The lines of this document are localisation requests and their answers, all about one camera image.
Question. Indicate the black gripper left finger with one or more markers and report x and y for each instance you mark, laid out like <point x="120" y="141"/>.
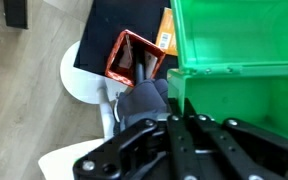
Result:
<point x="137" y="153"/>

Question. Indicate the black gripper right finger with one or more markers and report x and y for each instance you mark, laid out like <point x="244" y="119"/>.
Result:
<point x="202" y="149"/>

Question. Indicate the green plastic lunch box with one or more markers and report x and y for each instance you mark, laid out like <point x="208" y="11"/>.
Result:
<point x="233" y="60"/>

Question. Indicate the red open box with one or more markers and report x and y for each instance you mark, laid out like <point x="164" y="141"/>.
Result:
<point x="133" y="58"/>

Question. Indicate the orange cardboard box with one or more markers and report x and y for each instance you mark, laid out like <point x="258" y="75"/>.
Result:
<point x="166" y="39"/>

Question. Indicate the grey quilted jacket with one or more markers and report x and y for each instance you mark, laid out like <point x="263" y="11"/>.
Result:
<point x="145" y="100"/>

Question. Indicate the black floor mat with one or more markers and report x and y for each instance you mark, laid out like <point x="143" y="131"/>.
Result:
<point x="113" y="29"/>

